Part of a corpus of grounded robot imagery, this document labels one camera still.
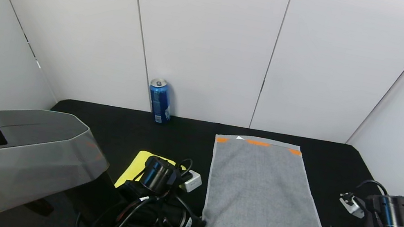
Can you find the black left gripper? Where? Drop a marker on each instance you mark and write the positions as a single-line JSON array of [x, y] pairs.
[[188, 225]]

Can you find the grey towel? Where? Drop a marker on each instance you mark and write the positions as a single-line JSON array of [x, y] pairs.
[[259, 190]]

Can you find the yellow towel with black trim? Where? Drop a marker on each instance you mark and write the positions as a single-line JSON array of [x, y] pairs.
[[131, 170]]

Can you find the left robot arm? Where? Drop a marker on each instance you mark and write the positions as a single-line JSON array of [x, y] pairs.
[[11, 159]]

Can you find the blue drink can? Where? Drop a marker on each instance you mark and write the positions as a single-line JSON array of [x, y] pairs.
[[160, 102]]

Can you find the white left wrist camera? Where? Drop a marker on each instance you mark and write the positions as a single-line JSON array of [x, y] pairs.
[[192, 181]]

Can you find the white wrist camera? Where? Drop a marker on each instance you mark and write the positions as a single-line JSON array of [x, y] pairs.
[[192, 181], [352, 204]]

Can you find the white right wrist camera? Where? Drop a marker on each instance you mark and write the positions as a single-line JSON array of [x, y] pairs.
[[352, 204]]

